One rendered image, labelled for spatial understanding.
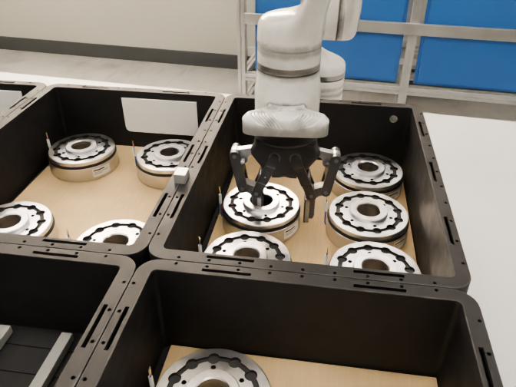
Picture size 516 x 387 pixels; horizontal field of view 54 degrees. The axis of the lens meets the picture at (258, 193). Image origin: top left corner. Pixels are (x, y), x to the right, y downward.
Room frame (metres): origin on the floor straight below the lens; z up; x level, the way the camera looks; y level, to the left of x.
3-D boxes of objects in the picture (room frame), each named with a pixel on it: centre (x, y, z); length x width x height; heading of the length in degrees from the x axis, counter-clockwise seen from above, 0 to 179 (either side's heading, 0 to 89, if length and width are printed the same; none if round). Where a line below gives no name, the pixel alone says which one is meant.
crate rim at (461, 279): (0.53, -0.07, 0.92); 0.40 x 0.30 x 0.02; 171
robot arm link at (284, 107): (0.52, -0.03, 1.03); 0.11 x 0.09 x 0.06; 175
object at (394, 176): (0.63, -0.16, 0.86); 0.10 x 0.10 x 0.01
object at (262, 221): (0.54, 0.00, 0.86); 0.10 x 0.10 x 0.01
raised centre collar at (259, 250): (0.43, 0.01, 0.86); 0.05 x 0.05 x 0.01
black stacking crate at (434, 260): (0.53, -0.07, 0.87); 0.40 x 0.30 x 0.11; 171
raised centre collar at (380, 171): (0.63, -0.16, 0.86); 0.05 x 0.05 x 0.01
